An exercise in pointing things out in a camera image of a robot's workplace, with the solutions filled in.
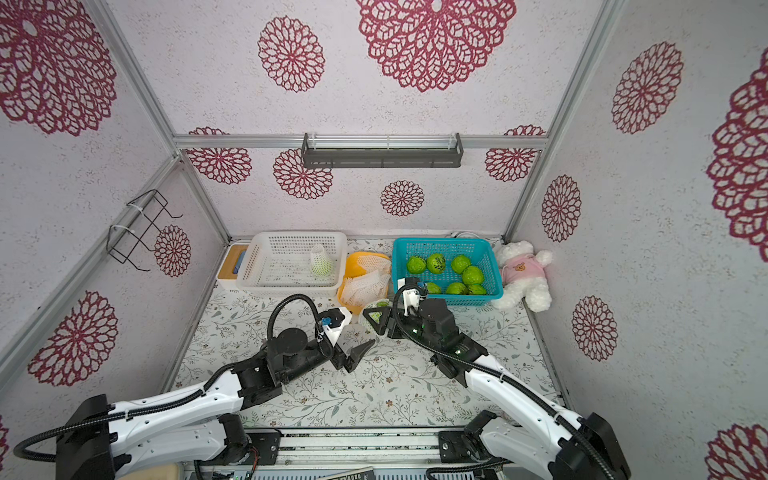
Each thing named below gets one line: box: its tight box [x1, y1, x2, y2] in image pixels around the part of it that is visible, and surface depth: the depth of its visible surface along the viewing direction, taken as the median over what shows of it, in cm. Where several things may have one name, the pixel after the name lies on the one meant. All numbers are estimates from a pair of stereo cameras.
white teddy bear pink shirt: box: [492, 240, 553, 313], surface depth 100 cm
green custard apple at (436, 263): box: [427, 253, 446, 274], surface depth 108 cm
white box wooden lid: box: [216, 241, 251, 289], surface depth 108 cm
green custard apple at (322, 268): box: [312, 259, 333, 277], surface depth 105 cm
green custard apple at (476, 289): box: [467, 283, 487, 295], surface depth 100 cm
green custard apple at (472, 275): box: [462, 265, 484, 285], surface depth 103 cm
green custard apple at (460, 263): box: [452, 254, 472, 274], surface depth 108 cm
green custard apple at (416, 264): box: [407, 256, 426, 274], surface depth 108 cm
